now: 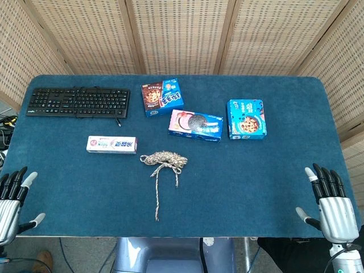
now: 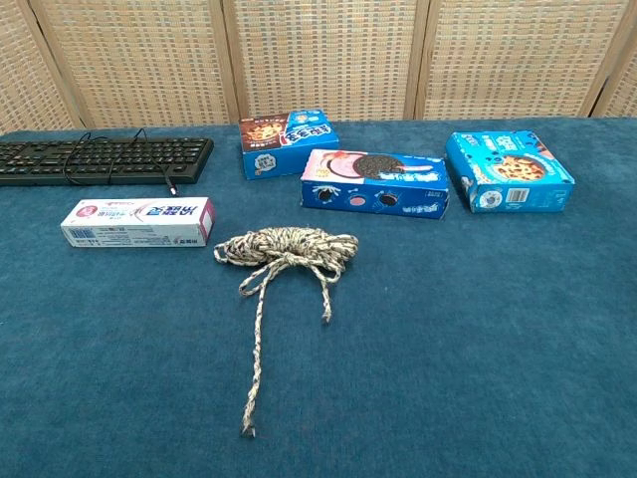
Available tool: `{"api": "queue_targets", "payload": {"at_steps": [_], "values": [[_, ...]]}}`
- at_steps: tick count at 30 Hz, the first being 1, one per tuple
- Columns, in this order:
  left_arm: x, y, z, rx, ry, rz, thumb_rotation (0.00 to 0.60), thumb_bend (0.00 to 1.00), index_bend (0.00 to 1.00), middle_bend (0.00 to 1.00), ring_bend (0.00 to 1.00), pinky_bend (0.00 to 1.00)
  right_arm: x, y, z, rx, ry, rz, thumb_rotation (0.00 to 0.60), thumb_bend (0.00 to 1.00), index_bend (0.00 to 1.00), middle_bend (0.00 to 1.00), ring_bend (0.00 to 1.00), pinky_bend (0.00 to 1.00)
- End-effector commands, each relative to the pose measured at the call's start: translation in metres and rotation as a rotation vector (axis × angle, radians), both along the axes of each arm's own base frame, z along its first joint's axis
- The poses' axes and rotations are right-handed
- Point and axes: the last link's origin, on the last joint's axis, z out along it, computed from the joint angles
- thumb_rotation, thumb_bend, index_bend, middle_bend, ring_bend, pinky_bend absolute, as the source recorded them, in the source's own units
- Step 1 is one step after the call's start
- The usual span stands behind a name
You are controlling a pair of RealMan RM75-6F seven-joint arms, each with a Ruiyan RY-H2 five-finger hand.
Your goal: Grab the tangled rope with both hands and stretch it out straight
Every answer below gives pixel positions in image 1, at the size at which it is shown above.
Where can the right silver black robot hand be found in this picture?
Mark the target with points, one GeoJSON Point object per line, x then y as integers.
{"type": "Point", "coordinates": [337, 216]}

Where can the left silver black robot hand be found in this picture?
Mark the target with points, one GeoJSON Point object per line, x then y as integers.
{"type": "Point", "coordinates": [10, 210]}

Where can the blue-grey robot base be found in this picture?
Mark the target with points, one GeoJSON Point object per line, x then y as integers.
{"type": "Point", "coordinates": [170, 253]}

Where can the brown leather shoe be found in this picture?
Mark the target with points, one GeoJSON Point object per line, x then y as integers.
{"type": "Point", "coordinates": [42, 261]}

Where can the black trouser leg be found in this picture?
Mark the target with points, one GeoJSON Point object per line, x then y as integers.
{"type": "Point", "coordinates": [290, 256]}

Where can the black box on floor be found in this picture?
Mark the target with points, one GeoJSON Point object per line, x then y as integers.
{"type": "Point", "coordinates": [5, 138]}

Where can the metal table leg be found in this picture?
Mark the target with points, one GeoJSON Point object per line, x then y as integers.
{"type": "Point", "coordinates": [247, 256]}

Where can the blue table mat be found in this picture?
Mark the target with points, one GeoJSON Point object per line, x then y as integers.
{"type": "Point", "coordinates": [227, 185]}

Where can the black computer keyboard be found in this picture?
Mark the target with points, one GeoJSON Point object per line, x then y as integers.
{"type": "Point", "coordinates": [57, 102]}

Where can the white pink toothpaste box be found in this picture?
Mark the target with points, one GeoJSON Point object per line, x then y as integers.
{"type": "Point", "coordinates": [113, 145]}

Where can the blue chocolate chip cookie box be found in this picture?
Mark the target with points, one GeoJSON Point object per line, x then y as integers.
{"type": "Point", "coordinates": [247, 120]}

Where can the pink and blue Oreo box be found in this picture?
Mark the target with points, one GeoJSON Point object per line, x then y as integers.
{"type": "Point", "coordinates": [196, 125]}

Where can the brown and blue cookie box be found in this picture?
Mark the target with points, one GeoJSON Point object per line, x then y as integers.
{"type": "Point", "coordinates": [159, 98]}

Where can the woven bamboo folding screen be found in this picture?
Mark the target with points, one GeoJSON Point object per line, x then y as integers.
{"type": "Point", "coordinates": [182, 34]}

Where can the white perforated bracket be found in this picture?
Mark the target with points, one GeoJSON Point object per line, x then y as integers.
{"type": "Point", "coordinates": [208, 241]}

